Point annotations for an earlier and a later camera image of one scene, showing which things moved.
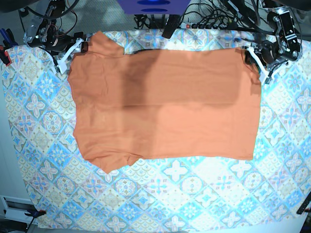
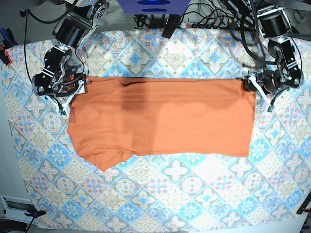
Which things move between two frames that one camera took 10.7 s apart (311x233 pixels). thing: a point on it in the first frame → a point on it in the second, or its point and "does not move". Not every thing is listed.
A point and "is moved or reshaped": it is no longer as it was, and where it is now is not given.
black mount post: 172,24 does not move
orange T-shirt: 202,103 is moved or reshaped
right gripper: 266,56 → 269,82
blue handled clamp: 8,38 does not move
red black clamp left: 4,56 does not move
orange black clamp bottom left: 34,214 does not move
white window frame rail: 14,208 does not move
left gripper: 63,45 → 65,88
